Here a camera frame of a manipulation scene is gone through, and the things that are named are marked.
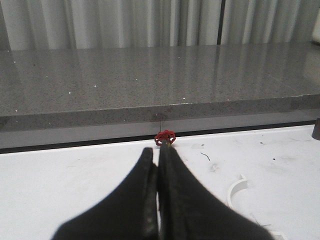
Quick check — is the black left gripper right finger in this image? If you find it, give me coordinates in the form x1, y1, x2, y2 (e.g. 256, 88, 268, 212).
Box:
158, 143, 273, 240

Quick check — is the white half clamp piece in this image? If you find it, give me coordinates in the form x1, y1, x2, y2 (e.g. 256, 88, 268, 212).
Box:
226, 174, 248, 209

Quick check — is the grey stone counter shelf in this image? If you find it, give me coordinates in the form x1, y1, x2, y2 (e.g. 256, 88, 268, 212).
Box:
0, 42, 320, 150

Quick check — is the brass valve red handwheel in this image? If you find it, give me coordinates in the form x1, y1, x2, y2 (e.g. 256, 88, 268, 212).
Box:
154, 129, 176, 146

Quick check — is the dark cylindrical pipe coupling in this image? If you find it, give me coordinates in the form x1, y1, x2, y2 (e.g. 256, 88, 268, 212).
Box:
311, 118, 320, 141

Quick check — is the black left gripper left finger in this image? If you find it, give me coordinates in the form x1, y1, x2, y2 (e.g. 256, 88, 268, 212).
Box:
53, 147, 159, 240

